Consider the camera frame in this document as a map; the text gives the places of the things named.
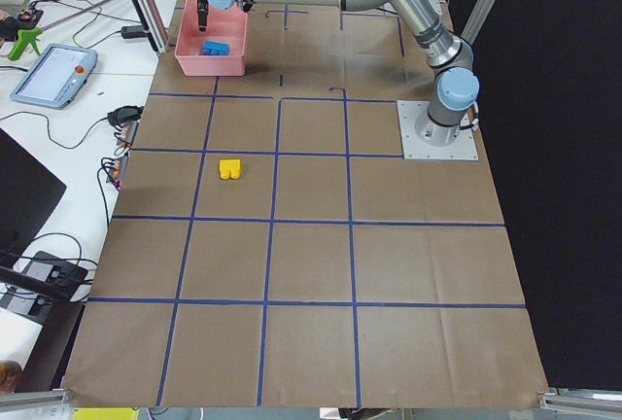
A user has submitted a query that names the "teach pendant tablet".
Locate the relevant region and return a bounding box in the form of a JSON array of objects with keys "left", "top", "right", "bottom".
[{"left": 10, "top": 44, "right": 98, "bottom": 109}]

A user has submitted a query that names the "blue toy block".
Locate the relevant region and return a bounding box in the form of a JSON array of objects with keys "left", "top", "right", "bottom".
[{"left": 201, "top": 40, "right": 230, "bottom": 56}]

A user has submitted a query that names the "yellow toy block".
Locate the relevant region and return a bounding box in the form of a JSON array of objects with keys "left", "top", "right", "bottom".
[{"left": 219, "top": 158, "right": 242, "bottom": 180}]

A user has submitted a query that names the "black power adapter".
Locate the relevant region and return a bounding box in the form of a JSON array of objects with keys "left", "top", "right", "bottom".
[{"left": 120, "top": 25, "right": 147, "bottom": 40}]

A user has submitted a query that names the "pink plastic box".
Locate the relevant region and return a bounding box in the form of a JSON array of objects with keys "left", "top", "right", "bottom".
[{"left": 174, "top": 0, "right": 248, "bottom": 77}]

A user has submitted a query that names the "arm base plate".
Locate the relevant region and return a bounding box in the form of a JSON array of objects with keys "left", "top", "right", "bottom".
[{"left": 397, "top": 100, "right": 479, "bottom": 161}]

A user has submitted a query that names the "reacher grabber tool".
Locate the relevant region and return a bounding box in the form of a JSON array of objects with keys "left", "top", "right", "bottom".
[{"left": 6, "top": 0, "right": 114, "bottom": 61}]

